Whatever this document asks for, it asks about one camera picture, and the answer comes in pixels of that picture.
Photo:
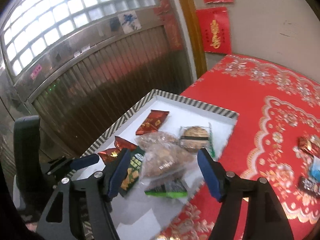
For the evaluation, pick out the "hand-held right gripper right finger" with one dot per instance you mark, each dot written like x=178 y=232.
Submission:
x=210 y=177

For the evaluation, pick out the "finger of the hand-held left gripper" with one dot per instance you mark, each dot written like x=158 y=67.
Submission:
x=85 y=161

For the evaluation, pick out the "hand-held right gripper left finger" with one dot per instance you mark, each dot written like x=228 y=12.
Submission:
x=120 y=175

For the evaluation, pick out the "dark green snack packet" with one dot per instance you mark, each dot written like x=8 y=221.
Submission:
x=133 y=170

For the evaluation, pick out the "red candy wrapper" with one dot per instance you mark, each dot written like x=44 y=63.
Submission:
x=308 y=145
x=108 y=155
x=123 y=143

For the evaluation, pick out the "black packet with green edges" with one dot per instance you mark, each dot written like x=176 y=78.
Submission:
x=167 y=187

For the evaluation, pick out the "round cookie clear packet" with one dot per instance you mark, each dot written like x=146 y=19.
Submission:
x=195 y=136

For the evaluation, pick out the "large zip bag of nuts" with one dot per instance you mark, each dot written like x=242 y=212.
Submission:
x=165 y=162

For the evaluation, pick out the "small clear bag of nuts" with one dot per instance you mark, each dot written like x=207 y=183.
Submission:
x=155 y=140

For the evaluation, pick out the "red packet gold logo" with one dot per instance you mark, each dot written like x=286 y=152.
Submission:
x=152 y=122

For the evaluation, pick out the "striped cardboard box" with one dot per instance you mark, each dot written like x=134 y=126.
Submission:
x=175 y=110

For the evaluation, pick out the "black coffee packet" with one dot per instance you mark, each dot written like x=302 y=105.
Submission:
x=310 y=185

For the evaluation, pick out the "blue snack packet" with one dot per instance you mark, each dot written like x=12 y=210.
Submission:
x=315 y=168

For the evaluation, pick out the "red floral tablecloth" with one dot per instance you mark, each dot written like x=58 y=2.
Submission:
x=250 y=155

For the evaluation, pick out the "small pink sticker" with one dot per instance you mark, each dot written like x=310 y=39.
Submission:
x=36 y=72

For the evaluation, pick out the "metal door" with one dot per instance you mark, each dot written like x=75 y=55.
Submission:
x=100 y=67

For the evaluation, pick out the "glass block window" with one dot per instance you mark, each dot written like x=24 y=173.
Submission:
x=50 y=17

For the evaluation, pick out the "white sticker blue print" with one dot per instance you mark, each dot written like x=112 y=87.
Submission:
x=128 y=21

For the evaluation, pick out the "red door couplet strip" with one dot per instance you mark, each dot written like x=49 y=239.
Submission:
x=170 y=30

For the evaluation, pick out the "golden door frame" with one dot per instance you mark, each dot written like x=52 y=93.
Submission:
x=192 y=42

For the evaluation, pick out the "red wall poster gold figure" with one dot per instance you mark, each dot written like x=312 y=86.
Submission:
x=213 y=30

